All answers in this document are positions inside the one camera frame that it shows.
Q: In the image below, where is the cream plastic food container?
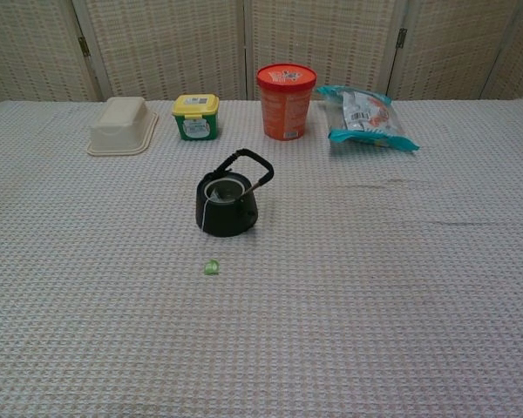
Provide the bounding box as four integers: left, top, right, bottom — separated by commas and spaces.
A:
85, 96, 160, 157

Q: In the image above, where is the green tub yellow lid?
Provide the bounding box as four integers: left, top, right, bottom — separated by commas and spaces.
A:
171, 92, 221, 142

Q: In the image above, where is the black teapot with handle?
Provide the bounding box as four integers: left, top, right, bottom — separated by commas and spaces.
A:
195, 148, 275, 238

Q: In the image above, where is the woven folding screen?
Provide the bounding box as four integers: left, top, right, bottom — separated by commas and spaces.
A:
0, 0, 523, 105

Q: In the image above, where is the teal snack bag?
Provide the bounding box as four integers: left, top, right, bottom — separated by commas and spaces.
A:
316, 84, 421, 152

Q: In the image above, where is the white waffle tablecloth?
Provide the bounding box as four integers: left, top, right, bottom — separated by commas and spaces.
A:
0, 91, 523, 418

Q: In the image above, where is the pyramid tea bag green tag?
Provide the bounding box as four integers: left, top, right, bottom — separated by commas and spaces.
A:
201, 185, 237, 276

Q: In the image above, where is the orange cup red lid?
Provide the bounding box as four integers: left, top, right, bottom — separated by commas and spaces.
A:
255, 63, 318, 142

